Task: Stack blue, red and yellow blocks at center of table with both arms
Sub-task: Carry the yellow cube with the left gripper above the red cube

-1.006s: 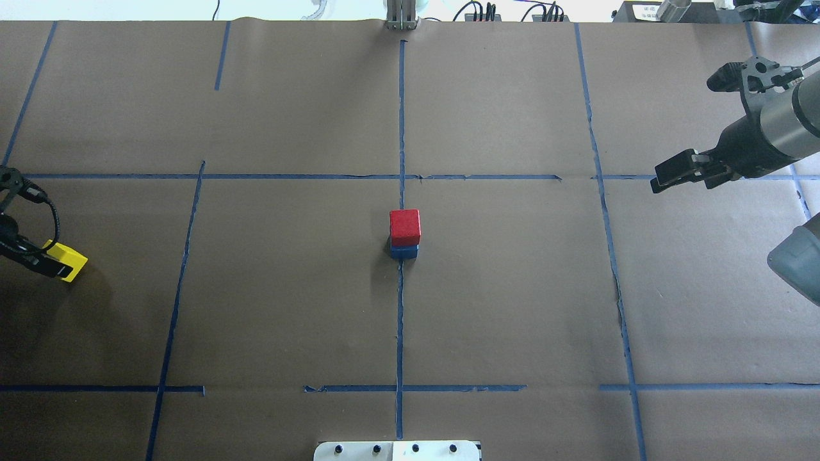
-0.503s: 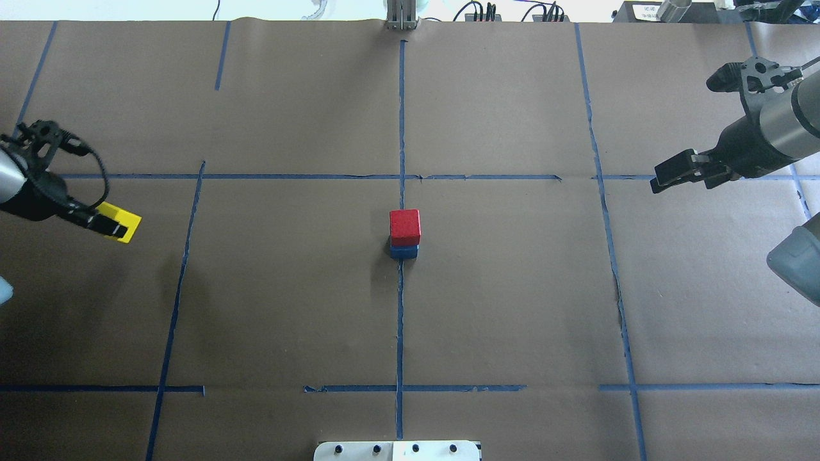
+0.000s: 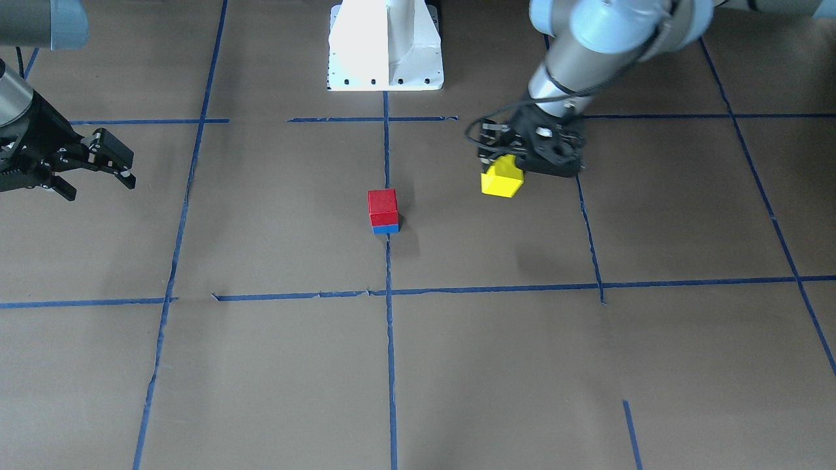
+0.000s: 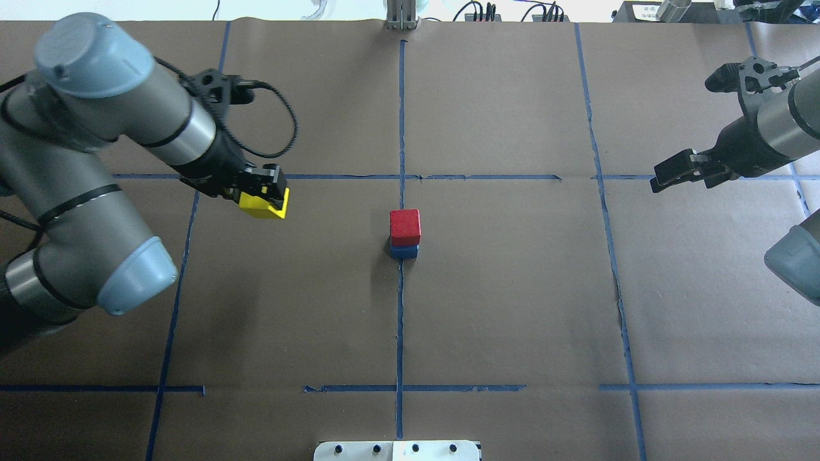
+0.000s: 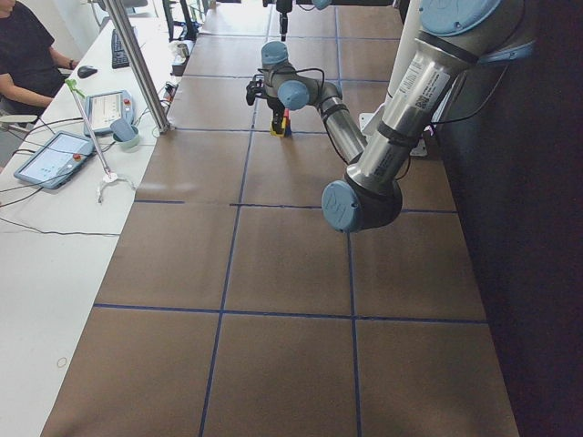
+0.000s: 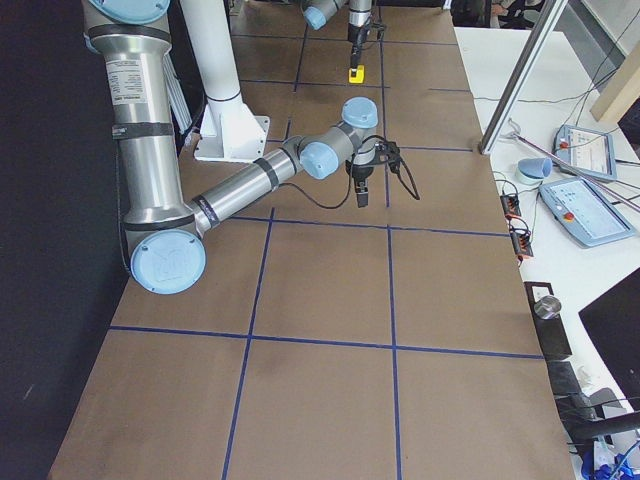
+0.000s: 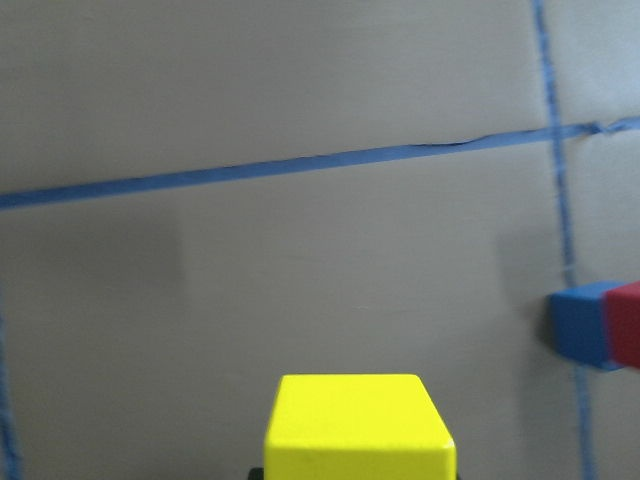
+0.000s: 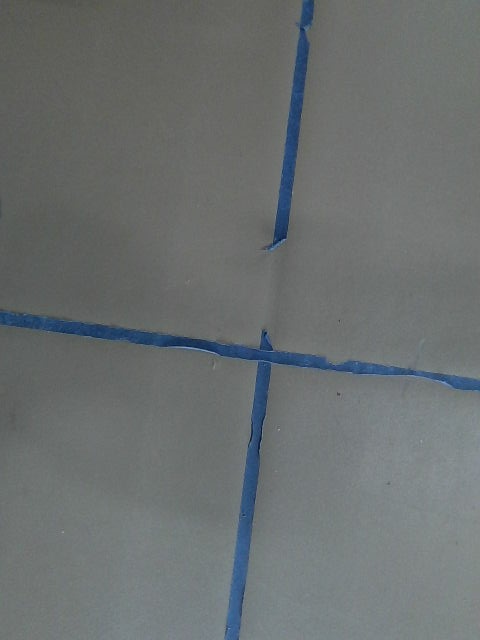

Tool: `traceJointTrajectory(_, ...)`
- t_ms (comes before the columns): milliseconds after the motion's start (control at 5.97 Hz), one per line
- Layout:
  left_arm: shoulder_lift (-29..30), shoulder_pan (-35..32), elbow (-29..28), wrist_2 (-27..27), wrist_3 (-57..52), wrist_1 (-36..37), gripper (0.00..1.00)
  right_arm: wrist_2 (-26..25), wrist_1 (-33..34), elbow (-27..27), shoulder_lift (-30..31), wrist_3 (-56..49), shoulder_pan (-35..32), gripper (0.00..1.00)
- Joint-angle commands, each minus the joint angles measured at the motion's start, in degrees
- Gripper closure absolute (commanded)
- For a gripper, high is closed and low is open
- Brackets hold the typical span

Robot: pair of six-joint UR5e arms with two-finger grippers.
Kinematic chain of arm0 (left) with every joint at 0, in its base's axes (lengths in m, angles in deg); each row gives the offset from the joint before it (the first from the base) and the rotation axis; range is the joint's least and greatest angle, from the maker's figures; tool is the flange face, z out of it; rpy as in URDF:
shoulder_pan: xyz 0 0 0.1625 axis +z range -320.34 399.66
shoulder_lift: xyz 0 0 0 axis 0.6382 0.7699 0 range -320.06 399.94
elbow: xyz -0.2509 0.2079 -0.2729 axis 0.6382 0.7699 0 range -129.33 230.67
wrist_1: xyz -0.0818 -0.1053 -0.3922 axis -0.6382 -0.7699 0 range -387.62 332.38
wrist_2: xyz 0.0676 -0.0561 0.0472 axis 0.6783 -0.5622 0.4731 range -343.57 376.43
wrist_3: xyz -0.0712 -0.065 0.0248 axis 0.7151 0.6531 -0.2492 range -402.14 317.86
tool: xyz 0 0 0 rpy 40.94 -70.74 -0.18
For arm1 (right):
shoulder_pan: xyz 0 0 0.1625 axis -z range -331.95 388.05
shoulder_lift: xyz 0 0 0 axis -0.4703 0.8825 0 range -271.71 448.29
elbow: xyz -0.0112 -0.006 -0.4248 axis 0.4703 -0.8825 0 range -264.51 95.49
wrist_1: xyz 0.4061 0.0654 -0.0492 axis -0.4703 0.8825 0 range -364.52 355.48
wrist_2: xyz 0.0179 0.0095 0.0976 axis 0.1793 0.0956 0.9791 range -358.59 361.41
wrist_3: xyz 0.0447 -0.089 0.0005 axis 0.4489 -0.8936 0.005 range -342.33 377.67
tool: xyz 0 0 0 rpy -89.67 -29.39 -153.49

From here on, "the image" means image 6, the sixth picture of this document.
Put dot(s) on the yellow block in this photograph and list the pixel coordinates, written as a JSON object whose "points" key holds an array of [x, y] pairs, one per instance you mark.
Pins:
{"points": [[356, 75]]}

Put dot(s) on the teach pendant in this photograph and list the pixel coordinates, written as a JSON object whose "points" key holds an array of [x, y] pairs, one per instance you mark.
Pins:
{"points": [[585, 213], [587, 150]]}

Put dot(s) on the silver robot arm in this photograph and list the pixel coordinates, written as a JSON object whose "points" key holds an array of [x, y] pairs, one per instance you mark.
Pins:
{"points": [[317, 13], [163, 230]]}

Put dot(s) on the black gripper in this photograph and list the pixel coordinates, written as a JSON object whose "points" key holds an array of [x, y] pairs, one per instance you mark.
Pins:
{"points": [[360, 173], [356, 36]]}

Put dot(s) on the black monitor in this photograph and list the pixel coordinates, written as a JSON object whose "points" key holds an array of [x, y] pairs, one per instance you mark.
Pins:
{"points": [[612, 323]]}

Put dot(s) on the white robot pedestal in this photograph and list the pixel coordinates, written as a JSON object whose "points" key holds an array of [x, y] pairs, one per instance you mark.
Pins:
{"points": [[229, 130]]}

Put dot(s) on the black box on table edge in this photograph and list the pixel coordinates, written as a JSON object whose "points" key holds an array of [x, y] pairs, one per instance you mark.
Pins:
{"points": [[550, 332]]}

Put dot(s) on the metal cylinder weight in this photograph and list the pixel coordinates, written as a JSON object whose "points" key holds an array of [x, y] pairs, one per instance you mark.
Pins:
{"points": [[547, 307]]}

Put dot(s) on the orange black connector board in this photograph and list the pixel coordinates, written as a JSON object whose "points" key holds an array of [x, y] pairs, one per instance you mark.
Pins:
{"points": [[510, 204]]}

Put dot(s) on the near teach pendant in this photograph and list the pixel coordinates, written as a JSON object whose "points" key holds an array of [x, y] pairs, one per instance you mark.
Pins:
{"points": [[585, 213]]}

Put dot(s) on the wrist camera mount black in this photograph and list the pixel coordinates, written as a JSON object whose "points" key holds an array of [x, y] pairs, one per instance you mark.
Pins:
{"points": [[387, 153]]}

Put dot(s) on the aluminium frame post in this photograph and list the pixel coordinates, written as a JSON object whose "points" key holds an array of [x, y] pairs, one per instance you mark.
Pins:
{"points": [[551, 12]]}

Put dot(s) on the far teach pendant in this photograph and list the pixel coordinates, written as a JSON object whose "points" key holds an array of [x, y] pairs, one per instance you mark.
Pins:
{"points": [[587, 150]]}

